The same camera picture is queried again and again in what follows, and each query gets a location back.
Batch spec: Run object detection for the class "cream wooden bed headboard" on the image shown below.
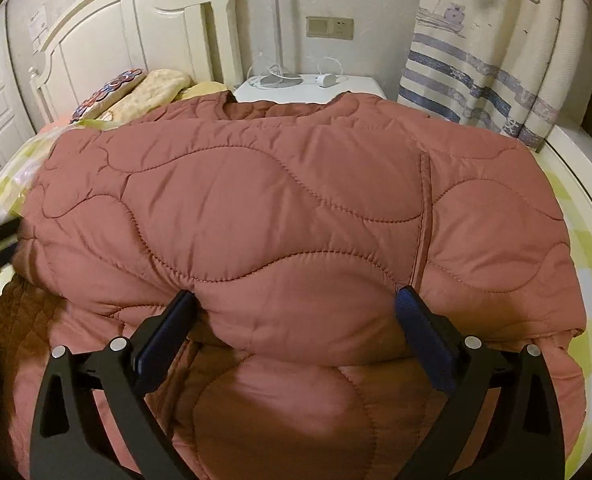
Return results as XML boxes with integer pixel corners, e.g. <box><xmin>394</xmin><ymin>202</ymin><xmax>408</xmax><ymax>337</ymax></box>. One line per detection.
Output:
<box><xmin>28</xmin><ymin>0</ymin><xmax>244</xmax><ymax>123</ymax></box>

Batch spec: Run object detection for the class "white nightstand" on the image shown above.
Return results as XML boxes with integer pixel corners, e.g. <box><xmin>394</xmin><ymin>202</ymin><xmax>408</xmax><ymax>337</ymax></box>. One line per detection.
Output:
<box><xmin>232</xmin><ymin>74</ymin><xmax>389</xmax><ymax>106</ymax></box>

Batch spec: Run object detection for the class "white cable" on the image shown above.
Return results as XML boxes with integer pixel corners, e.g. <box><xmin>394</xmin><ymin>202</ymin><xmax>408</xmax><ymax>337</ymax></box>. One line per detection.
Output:
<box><xmin>248</xmin><ymin>55</ymin><xmax>285</xmax><ymax>86</ymax></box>

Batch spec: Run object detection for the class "beige wall switch panel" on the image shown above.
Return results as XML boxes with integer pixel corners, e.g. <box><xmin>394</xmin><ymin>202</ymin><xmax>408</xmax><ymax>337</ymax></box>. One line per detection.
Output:
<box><xmin>306</xmin><ymin>16</ymin><xmax>355</xmax><ymax>39</ymax></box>

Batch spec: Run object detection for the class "rust pink quilted jacket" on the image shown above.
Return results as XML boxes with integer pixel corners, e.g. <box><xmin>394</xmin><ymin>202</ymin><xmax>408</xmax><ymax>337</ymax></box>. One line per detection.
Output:
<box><xmin>0</xmin><ymin>91</ymin><xmax>589</xmax><ymax>480</ymax></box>

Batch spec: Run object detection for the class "ship print curtain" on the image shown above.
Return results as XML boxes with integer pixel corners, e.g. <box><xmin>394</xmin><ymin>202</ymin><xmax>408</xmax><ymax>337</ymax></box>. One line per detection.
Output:
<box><xmin>398</xmin><ymin>0</ymin><xmax>591</xmax><ymax>153</ymax></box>

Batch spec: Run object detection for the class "floral patterned pillow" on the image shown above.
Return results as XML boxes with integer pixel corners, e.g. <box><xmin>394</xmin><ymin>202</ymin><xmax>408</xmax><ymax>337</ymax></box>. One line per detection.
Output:
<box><xmin>68</xmin><ymin>67</ymin><xmax>149</xmax><ymax>123</ymax></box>

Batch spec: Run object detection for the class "white pole lamp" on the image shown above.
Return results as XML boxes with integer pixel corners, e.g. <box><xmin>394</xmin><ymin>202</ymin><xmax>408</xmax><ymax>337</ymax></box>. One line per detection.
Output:
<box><xmin>248</xmin><ymin>0</ymin><xmax>303</xmax><ymax>89</ymax></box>

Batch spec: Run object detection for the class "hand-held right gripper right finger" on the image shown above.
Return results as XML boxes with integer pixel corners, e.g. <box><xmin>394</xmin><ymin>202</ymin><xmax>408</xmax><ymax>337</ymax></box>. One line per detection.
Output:
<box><xmin>395</xmin><ymin>285</ymin><xmax>567</xmax><ymax>480</ymax></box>

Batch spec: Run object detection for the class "white charger with cable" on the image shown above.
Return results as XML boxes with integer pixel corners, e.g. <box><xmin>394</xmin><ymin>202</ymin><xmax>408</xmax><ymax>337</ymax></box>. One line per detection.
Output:
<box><xmin>317</xmin><ymin>57</ymin><xmax>347</xmax><ymax>87</ymax></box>

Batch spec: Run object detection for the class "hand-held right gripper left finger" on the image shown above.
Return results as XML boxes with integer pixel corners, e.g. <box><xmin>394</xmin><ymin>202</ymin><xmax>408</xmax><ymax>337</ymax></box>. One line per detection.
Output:
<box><xmin>30</xmin><ymin>290</ymin><xmax>197</xmax><ymax>480</ymax></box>

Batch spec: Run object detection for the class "yellow blanket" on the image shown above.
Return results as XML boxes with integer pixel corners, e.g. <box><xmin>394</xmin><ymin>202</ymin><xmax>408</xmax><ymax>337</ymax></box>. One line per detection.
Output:
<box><xmin>178</xmin><ymin>81</ymin><xmax>231</xmax><ymax>103</ymax></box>

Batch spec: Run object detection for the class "yellow fleece pillow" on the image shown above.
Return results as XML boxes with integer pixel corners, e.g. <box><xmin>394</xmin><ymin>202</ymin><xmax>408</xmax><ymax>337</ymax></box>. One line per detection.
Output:
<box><xmin>103</xmin><ymin>68</ymin><xmax>194</xmax><ymax>123</ymax></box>

